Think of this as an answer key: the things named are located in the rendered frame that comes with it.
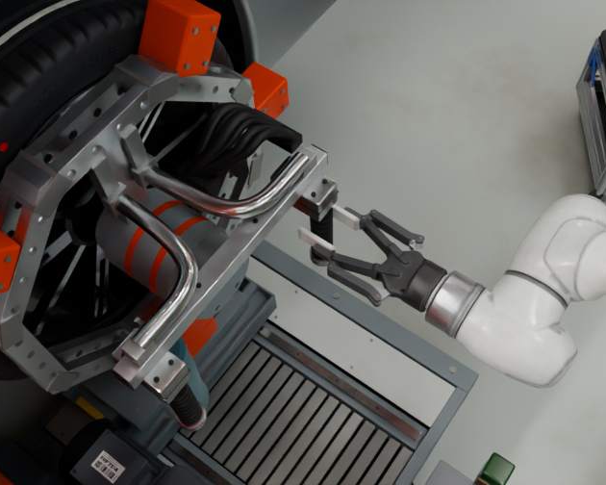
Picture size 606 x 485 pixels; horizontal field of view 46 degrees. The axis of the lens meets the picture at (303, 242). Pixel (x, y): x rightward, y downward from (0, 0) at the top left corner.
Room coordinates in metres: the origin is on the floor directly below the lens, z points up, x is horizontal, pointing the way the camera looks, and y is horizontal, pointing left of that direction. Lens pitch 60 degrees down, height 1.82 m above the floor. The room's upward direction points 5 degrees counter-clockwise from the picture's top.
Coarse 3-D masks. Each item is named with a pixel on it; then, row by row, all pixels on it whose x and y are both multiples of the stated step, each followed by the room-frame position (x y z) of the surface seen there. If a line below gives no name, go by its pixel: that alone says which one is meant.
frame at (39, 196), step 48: (96, 96) 0.64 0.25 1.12; (144, 96) 0.64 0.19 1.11; (192, 96) 0.70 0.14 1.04; (240, 96) 0.77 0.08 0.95; (48, 144) 0.57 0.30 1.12; (96, 144) 0.57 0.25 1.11; (0, 192) 0.52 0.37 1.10; (48, 192) 0.51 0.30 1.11; (240, 192) 0.74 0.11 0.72; (0, 336) 0.39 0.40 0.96; (96, 336) 0.50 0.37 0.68; (48, 384) 0.39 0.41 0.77
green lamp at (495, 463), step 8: (496, 456) 0.25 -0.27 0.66; (488, 464) 0.24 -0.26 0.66; (496, 464) 0.24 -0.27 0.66; (504, 464) 0.24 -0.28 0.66; (512, 464) 0.24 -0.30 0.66; (480, 472) 0.23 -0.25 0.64; (488, 472) 0.23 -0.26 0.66; (496, 472) 0.22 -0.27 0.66; (504, 472) 0.22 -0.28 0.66; (512, 472) 0.22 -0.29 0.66; (488, 480) 0.22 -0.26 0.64; (496, 480) 0.21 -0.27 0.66; (504, 480) 0.21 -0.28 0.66
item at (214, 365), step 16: (240, 288) 0.82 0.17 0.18; (256, 288) 0.82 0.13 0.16; (256, 304) 0.79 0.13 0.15; (272, 304) 0.79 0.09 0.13; (240, 320) 0.74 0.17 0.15; (256, 320) 0.74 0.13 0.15; (224, 336) 0.71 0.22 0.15; (240, 336) 0.69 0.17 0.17; (224, 352) 0.66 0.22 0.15; (208, 368) 0.63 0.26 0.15; (224, 368) 0.64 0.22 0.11; (80, 384) 0.61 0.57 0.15; (208, 384) 0.59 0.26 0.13; (80, 400) 0.56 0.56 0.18; (96, 400) 0.57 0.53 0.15; (96, 416) 0.52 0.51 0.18; (112, 416) 0.53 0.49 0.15; (160, 416) 0.52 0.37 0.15; (128, 432) 0.48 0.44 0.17; (144, 432) 0.48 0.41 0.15; (160, 432) 0.47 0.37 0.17; (160, 448) 0.45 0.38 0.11
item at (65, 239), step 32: (160, 128) 0.88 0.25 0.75; (192, 128) 0.82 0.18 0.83; (160, 160) 0.85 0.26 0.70; (192, 160) 0.82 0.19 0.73; (96, 192) 0.70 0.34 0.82; (64, 224) 0.60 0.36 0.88; (64, 256) 0.59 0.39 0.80; (96, 256) 0.61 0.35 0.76; (64, 288) 0.62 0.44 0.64; (96, 288) 0.59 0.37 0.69; (128, 288) 0.62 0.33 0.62; (32, 320) 0.51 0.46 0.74; (64, 320) 0.54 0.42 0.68; (96, 320) 0.55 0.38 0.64
